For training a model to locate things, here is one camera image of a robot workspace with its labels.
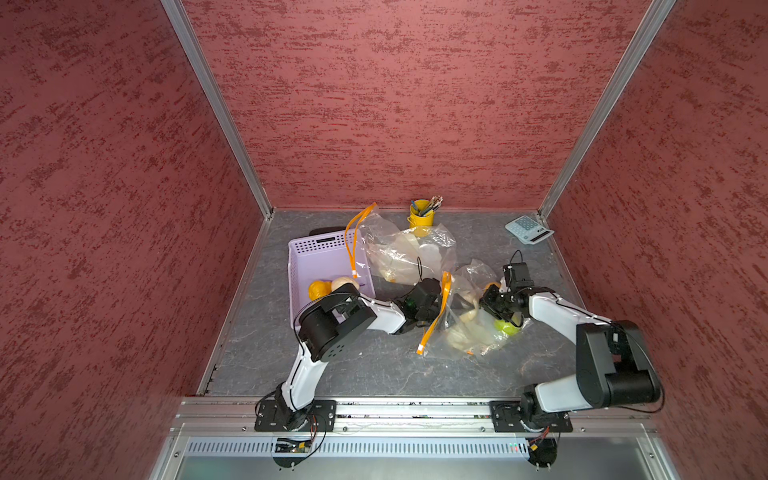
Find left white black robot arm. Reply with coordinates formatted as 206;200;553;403
275;278;448;431

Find clear zip-top bag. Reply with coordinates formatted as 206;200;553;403
343;204;458;285
417;259;513;360

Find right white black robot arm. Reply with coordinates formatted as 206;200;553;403
480;285;663;421

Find beige round fruit bag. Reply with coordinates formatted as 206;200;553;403
331;276;360;292

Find grey calculator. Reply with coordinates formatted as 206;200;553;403
504;215;554;245

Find green pear in right bag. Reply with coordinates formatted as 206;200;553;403
494;320;521;336

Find lilac perforated plastic basket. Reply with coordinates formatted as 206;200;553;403
288;230;353;321

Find pens in cup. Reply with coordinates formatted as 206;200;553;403
411;196;443;217

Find yellow pen cup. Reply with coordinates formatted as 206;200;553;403
408;199;434;229

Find yellow pear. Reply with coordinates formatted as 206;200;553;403
307;280;332;301

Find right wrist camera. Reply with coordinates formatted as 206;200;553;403
503;262;535;292

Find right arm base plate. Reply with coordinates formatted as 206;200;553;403
488;401;573;434

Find aluminium front rail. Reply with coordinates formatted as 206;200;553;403
170;396;659;438

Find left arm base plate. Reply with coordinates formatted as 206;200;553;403
253;399;337;433

